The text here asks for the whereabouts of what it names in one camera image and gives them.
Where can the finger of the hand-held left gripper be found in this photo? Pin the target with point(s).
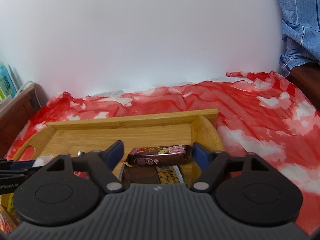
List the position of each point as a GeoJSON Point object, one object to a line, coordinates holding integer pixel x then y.
{"type": "Point", "coordinates": [15, 172]}
{"type": "Point", "coordinates": [22, 164]}

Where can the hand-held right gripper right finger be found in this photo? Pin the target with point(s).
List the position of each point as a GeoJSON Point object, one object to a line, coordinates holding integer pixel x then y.
{"type": "Point", "coordinates": [200, 155]}

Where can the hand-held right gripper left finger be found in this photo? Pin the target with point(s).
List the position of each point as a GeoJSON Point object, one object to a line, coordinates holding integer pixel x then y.
{"type": "Point", "coordinates": [116, 152]}

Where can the wooden tray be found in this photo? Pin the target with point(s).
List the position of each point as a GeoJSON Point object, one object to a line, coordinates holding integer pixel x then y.
{"type": "Point", "coordinates": [125, 135]}

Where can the small white snack packet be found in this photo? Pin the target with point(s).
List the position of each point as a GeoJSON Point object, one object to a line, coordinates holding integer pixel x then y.
{"type": "Point", "coordinates": [43, 160]}

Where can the dark brown snack bar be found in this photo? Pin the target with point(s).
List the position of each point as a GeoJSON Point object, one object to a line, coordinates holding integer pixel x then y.
{"type": "Point", "coordinates": [160, 155]}

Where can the brown almond snack bar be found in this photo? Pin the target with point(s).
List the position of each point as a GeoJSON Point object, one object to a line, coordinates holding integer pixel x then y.
{"type": "Point", "coordinates": [165, 176]}

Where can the wooden headboard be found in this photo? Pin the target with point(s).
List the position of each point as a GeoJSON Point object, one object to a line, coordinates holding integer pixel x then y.
{"type": "Point", "coordinates": [15, 120]}

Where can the printed blanket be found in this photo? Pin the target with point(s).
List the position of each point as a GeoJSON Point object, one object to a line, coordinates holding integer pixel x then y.
{"type": "Point", "coordinates": [250, 120]}

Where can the white plastic tray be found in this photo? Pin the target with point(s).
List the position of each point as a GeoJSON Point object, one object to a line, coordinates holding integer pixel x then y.
{"type": "Point", "coordinates": [12, 100]}

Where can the blue plaid cloth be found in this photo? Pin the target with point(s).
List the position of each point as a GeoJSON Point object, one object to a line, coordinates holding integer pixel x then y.
{"type": "Point", "coordinates": [300, 17]}

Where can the wooden bed frame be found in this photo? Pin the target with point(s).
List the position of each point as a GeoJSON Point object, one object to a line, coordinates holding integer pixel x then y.
{"type": "Point", "coordinates": [307, 80]}

